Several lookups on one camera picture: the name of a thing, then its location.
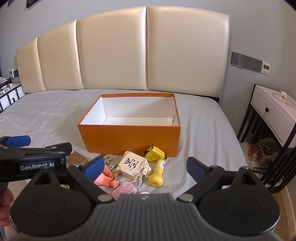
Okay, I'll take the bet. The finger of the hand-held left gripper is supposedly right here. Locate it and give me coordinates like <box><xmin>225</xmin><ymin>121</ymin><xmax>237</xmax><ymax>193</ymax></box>
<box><xmin>0</xmin><ymin>135</ymin><xmax>31</xmax><ymax>149</ymax></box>
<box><xmin>0</xmin><ymin>142</ymin><xmax>73</xmax><ymax>160</ymax></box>

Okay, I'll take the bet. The person's left hand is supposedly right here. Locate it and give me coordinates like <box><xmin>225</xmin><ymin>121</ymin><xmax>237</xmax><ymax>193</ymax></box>
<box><xmin>0</xmin><ymin>187</ymin><xmax>15</xmax><ymax>227</ymax></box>

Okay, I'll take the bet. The pink printed packet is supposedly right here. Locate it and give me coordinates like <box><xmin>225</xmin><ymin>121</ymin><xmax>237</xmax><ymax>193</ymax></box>
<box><xmin>112</xmin><ymin>182</ymin><xmax>138</xmax><ymax>201</ymax></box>

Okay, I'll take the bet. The cream padded headboard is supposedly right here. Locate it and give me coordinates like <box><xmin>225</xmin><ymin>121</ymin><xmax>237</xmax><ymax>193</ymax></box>
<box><xmin>16</xmin><ymin>6</ymin><xmax>230</xmax><ymax>103</ymax></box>

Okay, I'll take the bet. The white drawstring pouch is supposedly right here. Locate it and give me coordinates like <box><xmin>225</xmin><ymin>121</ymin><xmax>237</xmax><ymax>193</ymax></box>
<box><xmin>114</xmin><ymin>151</ymin><xmax>152</xmax><ymax>186</ymax></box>

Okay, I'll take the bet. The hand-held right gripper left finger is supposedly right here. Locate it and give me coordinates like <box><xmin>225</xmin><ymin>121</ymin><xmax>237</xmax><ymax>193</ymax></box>
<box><xmin>31</xmin><ymin>155</ymin><xmax>114</xmax><ymax>205</ymax></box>

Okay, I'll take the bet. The brown cardboard box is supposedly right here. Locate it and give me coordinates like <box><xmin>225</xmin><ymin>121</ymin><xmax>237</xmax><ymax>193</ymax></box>
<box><xmin>66</xmin><ymin>151</ymin><xmax>90</xmax><ymax>166</ymax></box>

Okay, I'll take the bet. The red and white toy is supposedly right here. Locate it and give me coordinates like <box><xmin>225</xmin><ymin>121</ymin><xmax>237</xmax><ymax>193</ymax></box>
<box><xmin>247</xmin><ymin>142</ymin><xmax>262</xmax><ymax>162</ymax></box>

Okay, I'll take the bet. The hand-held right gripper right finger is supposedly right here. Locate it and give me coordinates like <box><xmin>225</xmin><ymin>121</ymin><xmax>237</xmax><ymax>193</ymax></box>
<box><xmin>177</xmin><ymin>156</ymin><xmax>258</xmax><ymax>203</ymax></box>

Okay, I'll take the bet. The cluttered bedside table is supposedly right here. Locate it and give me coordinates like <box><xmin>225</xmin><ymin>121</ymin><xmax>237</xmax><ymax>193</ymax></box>
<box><xmin>0</xmin><ymin>76</ymin><xmax>26</xmax><ymax>113</ymax></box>

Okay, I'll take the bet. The yellow tape measure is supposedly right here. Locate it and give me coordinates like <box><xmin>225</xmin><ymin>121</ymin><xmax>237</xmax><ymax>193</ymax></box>
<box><xmin>145</xmin><ymin>146</ymin><xmax>167</xmax><ymax>163</ymax></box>

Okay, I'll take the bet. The orange cardboard box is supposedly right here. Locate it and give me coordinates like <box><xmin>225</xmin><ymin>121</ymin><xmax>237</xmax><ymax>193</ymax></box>
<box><xmin>77</xmin><ymin>93</ymin><xmax>181</xmax><ymax>158</ymax></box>

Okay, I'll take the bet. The white black nightstand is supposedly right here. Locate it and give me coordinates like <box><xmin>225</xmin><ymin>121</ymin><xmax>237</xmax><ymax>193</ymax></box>
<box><xmin>237</xmin><ymin>84</ymin><xmax>296</xmax><ymax>194</ymax></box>

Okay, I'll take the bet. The grey wall switch panel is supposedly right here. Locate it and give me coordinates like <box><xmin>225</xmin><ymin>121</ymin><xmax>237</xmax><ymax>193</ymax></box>
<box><xmin>231</xmin><ymin>51</ymin><xmax>263</xmax><ymax>72</ymax></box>

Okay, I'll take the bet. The yellow plastic bottle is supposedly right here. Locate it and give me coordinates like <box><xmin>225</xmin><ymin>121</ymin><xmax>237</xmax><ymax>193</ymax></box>
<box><xmin>148</xmin><ymin>159</ymin><xmax>166</xmax><ymax>188</ymax></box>

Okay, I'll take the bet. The white charging cable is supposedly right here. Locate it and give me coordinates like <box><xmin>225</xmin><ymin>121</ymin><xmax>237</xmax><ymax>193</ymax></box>
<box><xmin>272</xmin><ymin>91</ymin><xmax>296</xmax><ymax>107</ymax></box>

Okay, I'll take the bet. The pink plastic bottle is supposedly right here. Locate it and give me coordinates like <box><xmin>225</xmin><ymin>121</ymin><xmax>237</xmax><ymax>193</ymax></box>
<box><xmin>94</xmin><ymin>163</ymin><xmax>120</xmax><ymax>189</ymax></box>

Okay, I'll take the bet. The gold capped glass bottle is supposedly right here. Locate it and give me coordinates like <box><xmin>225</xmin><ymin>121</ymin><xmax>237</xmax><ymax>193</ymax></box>
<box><xmin>103</xmin><ymin>155</ymin><xmax>122</xmax><ymax>179</ymax></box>

